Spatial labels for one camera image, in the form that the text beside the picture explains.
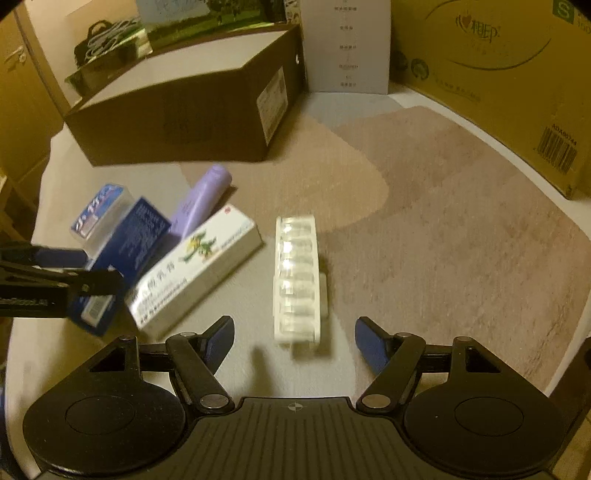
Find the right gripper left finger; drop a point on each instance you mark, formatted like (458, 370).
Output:
(195, 359)

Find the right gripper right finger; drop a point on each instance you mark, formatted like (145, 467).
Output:
(393, 359)

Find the blue white lotion box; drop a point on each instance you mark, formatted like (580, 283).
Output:
(133, 243)

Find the white ampoule tray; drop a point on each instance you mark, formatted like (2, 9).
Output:
(300, 298)

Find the blue toothpaste box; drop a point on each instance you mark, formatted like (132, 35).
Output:
(96, 223)

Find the white ointment box green plant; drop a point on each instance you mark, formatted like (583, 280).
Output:
(167, 291)

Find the purple tube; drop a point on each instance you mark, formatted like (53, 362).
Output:
(200, 201)

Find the wooden cabinet door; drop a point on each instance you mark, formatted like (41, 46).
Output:
(32, 104)

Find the upper black food bowl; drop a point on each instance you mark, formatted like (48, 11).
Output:
(98, 72)

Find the brown open shoebox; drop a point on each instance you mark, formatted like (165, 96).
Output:
(220, 100)

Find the large tan cardboard box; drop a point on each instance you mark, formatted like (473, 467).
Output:
(519, 70)

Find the white printed carton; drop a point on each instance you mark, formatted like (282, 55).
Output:
(347, 45)

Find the green pure milk carton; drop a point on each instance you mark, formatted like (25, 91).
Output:
(169, 22)

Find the black bag with cords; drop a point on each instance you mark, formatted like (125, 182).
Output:
(103, 36)

